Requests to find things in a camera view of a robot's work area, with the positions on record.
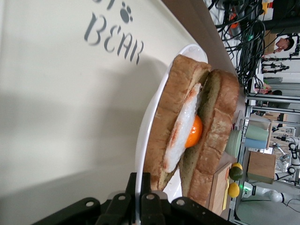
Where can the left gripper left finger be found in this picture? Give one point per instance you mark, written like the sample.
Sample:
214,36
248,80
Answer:
122,211

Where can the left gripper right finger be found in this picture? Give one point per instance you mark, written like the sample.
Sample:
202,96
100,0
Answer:
154,211

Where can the white round plate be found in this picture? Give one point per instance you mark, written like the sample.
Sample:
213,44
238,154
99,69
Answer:
151,112

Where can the brown bread slice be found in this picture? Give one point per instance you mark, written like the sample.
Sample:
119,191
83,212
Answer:
173,89
222,117

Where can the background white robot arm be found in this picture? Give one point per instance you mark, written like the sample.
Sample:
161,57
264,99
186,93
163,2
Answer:
293,161

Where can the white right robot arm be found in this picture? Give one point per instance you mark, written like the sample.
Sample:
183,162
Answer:
274,195

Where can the wooden cutting board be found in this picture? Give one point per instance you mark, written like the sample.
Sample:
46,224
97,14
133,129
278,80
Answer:
218,187

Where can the oval yellow lemon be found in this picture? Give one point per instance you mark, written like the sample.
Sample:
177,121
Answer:
233,189

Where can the dark green avocado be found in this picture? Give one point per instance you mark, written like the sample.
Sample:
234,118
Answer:
235,174

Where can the toy fried egg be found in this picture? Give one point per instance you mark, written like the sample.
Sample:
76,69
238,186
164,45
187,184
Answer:
185,124

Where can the round yellow citrus fruit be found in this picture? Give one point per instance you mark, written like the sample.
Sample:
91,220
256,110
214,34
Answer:
237,165

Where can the pale green bowl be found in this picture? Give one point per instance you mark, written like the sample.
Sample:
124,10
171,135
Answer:
233,145

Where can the cardboard box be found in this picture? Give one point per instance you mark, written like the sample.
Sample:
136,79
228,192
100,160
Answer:
261,166

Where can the light blue cup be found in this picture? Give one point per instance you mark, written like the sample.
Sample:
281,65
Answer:
255,143

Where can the pale green cup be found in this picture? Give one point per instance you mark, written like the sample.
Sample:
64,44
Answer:
256,132

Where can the cream bear print tray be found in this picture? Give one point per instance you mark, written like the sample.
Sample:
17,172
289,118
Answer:
47,58

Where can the person in background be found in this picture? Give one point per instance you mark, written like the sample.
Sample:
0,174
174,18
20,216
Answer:
283,44

